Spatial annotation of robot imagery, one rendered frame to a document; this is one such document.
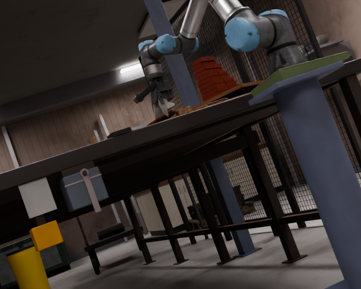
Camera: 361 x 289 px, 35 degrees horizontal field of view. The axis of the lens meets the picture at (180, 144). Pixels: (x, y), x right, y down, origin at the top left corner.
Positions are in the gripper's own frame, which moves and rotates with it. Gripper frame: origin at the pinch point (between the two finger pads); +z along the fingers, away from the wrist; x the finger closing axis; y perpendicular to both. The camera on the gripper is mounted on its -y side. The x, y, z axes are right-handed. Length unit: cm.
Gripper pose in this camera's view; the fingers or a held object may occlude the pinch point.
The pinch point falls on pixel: (161, 121)
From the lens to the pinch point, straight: 249.4
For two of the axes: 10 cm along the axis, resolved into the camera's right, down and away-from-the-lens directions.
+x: -3.0, 1.8, 9.4
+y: 9.2, -2.1, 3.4
